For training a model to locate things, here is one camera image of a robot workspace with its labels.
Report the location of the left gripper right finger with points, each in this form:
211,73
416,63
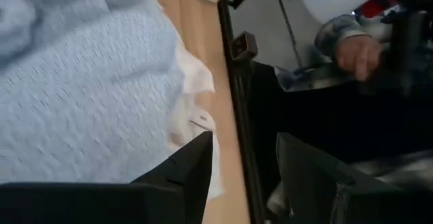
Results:
321,197

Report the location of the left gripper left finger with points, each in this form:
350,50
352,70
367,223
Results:
101,203

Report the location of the light blue knit garment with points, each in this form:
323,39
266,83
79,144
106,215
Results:
84,82

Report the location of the white button shirt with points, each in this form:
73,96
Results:
194,75

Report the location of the person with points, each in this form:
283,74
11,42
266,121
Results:
338,122

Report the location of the person's hand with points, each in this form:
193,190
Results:
358,55

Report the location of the black table frame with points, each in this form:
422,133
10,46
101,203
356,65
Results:
242,115

